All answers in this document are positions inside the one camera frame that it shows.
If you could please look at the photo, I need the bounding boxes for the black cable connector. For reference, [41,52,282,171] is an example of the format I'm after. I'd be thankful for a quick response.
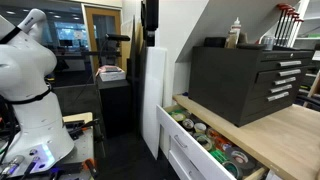
[22,155,42,177]

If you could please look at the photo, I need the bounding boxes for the black camera tripod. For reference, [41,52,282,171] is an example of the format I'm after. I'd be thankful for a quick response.
[99,39,122,68]

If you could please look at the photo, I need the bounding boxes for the wooden framed glass door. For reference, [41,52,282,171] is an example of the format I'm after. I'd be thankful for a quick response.
[82,4,123,73]

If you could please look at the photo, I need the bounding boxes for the black tape roll white core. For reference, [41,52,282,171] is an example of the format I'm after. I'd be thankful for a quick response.
[181,118,196,131]

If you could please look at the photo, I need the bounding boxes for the silver cable connector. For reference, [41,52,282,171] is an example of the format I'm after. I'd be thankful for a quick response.
[0,154,26,178]

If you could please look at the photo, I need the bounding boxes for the orange tape roll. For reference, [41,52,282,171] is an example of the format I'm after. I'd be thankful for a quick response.
[206,128,223,141]

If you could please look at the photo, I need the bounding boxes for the white drawer holding tape rolls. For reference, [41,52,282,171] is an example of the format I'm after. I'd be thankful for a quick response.
[156,103,271,180]

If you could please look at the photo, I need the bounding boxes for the pink and white box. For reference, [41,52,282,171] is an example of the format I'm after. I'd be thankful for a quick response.
[96,65,127,83]

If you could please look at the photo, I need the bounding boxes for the large silver drawer handle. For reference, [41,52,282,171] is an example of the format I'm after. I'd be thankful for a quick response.
[173,134,189,150]

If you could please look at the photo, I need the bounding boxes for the brown bottle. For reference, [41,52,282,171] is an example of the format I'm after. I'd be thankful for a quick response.
[224,30,238,50]

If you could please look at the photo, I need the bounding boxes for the large dark grey tape roll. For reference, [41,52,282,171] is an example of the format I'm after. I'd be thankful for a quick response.
[224,146,258,171]

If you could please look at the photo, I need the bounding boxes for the black mounted device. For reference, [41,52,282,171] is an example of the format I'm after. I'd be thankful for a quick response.
[141,0,160,47]

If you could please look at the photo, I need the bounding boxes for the black table clamp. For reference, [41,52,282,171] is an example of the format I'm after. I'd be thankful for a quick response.
[64,118,101,141]

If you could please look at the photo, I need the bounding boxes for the black pedestal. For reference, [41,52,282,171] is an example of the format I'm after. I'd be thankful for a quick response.
[96,78,133,138]

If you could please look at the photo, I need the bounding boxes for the white cabinet drawer front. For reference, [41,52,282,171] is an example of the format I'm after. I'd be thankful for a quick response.
[167,149,195,180]
[168,134,209,180]

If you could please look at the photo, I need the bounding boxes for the black stereo camera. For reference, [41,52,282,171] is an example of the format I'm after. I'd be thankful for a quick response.
[105,33,131,43]

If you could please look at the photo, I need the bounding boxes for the black flat panel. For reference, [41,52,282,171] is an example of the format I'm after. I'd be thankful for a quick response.
[125,19,148,138]

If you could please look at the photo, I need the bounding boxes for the white shelf unit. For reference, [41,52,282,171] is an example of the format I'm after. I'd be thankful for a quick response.
[289,0,320,50]

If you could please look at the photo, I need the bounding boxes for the red-orange tape roll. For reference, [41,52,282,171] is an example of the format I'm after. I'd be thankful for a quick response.
[214,136,234,153]

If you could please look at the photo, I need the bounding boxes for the black cable bundle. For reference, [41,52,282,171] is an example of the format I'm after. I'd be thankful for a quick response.
[0,94,18,165]

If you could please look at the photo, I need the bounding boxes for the black metal tool chest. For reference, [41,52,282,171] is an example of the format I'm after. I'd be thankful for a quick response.
[188,45,315,128]

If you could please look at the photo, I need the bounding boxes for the orange and black clamp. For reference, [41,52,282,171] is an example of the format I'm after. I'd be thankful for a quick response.
[82,158,100,180]

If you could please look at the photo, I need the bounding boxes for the red-handled bar clamp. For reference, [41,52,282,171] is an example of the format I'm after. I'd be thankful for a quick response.
[279,7,297,43]
[283,11,301,46]
[288,17,305,48]
[273,3,293,40]

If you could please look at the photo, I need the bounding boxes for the white glue bottle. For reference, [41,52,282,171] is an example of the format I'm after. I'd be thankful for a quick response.
[229,17,243,44]

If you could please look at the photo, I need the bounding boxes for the white flat board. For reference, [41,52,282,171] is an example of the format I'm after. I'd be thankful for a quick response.
[139,46,168,161]

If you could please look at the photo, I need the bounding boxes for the small metal can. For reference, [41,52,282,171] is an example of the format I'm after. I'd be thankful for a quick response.
[261,35,275,51]

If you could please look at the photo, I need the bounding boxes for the green tape roll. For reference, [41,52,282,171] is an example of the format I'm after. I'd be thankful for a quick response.
[193,133,215,152]

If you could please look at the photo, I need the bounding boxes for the small green box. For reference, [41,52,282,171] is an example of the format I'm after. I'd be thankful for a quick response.
[209,149,230,165]

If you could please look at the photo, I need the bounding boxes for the yellow-green tape roll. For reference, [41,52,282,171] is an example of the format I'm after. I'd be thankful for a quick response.
[170,110,188,123]

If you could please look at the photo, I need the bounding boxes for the black pouch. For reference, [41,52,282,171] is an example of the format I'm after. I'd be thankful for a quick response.
[203,36,227,48]

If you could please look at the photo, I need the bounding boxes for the white cabinet with wooden top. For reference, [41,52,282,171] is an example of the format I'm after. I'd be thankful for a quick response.
[159,94,320,180]

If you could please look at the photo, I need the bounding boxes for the tan tape roll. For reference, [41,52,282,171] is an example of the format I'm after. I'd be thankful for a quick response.
[193,122,208,135]

